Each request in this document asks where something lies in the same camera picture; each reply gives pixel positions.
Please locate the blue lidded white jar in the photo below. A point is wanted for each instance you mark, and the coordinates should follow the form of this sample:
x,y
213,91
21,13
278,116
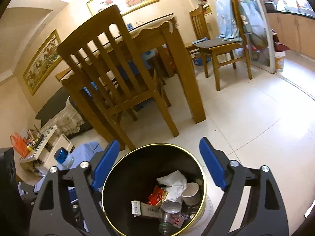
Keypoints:
x,y
64,158

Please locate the dark sofa with lace cover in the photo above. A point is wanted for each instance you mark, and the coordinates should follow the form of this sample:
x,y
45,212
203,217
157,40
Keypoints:
x,y
61,111

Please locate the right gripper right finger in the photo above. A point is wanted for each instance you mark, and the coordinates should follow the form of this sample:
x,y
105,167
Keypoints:
x,y
265,212

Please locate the crumpled white tissue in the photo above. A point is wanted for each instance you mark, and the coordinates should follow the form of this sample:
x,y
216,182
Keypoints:
x,y
175,184

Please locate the white low tv cabinet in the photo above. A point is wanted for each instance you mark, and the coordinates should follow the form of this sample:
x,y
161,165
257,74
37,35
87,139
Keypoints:
x,y
42,157

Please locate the far wooden chair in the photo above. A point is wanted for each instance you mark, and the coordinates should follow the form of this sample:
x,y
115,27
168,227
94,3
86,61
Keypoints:
x,y
201,31

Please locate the wooden chair with cushion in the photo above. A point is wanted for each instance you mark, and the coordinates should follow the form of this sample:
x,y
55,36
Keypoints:
x,y
218,47

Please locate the front wooden chair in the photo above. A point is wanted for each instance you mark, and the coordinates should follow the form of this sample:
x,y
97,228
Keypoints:
x,y
109,76

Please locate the blue cloth covered table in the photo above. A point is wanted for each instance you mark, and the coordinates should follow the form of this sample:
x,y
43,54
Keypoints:
x,y
73,167

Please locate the wooden dining table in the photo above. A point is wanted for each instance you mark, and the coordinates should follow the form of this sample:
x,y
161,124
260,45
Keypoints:
x,y
160,44

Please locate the black round trash bin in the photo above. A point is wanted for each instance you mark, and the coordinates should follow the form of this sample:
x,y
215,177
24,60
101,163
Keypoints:
x,y
134,177

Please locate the white paper cup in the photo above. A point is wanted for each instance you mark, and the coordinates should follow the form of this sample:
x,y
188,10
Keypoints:
x,y
191,195

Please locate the blue floral hanging cloth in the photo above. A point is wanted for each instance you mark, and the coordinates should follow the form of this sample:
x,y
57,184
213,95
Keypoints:
x,y
228,29

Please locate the white plastic bucket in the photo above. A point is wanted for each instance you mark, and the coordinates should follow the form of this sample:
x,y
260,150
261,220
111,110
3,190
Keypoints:
x,y
279,61

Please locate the orange plastic basket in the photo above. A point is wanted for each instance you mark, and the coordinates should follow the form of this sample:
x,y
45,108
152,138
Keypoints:
x,y
19,145

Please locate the framed flower painting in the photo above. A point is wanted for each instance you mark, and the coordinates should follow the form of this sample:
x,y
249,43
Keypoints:
x,y
43,62

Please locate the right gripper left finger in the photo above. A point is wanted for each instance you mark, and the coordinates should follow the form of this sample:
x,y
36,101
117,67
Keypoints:
x,y
105,164

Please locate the red cigarette pack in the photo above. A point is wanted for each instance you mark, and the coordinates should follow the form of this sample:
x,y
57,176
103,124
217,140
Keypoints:
x,y
157,197

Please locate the wooden kitchen cabinet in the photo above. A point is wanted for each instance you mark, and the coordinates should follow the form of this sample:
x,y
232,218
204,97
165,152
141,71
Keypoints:
x,y
295,31

